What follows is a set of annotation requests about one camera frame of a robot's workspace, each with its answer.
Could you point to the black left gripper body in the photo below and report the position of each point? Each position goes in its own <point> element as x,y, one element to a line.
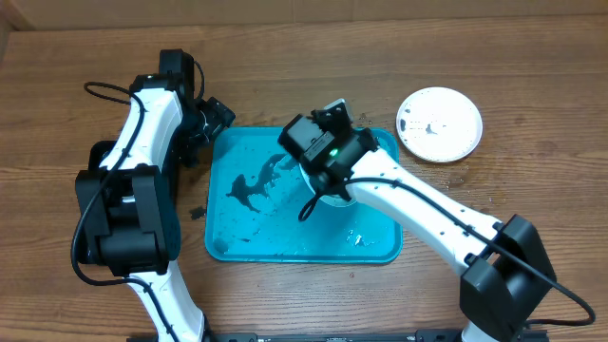
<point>206,123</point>

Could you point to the light blue-rimmed plate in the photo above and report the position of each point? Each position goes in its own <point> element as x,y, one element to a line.
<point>332,200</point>

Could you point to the white plate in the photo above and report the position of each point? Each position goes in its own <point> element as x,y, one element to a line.
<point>439,124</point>

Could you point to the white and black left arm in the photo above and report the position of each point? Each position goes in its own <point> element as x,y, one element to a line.
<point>129,231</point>

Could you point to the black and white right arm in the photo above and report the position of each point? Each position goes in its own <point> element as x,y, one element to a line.
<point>507,281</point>

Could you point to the teal plastic serving tray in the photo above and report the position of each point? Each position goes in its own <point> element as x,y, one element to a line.
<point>256,193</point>

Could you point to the black water tray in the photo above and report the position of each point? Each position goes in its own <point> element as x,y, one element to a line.
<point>169,166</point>

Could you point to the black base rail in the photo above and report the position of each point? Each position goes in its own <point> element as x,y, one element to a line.
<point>433,335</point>

